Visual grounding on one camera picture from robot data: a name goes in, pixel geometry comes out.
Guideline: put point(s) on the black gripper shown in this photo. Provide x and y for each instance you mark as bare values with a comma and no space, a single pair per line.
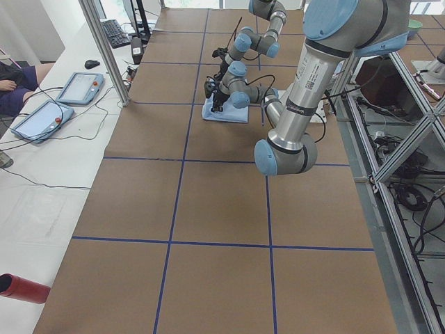
221,67
219,95

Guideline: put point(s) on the light blue t-shirt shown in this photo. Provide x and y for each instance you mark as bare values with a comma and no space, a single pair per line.
229,112

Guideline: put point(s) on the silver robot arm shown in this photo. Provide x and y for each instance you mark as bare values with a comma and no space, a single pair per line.
333,31
247,39

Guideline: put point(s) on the black box with label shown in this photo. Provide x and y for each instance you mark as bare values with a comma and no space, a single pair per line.
137,50

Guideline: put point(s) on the black computer keyboard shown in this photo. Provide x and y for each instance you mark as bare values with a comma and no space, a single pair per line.
115,35

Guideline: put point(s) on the black computer mouse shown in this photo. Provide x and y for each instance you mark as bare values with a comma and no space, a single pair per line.
90,64

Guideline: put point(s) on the upper teach pendant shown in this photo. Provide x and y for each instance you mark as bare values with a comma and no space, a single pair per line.
81,89

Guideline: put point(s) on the teach pendant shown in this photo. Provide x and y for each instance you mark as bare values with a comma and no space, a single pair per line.
81,89
39,125

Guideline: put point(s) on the lower teach pendant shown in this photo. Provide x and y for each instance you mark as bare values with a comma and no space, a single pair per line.
39,125

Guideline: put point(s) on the green bowl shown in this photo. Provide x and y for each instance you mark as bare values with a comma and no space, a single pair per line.
413,28

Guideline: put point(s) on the seated person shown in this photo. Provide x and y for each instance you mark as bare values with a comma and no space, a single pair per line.
18,84

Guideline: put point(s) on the red water bottle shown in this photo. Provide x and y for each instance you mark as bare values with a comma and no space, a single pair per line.
15,287

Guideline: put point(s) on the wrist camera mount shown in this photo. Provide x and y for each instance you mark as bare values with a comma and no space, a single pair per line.
210,87
220,53

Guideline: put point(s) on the aluminium frame post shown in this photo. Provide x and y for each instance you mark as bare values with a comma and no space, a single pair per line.
92,18

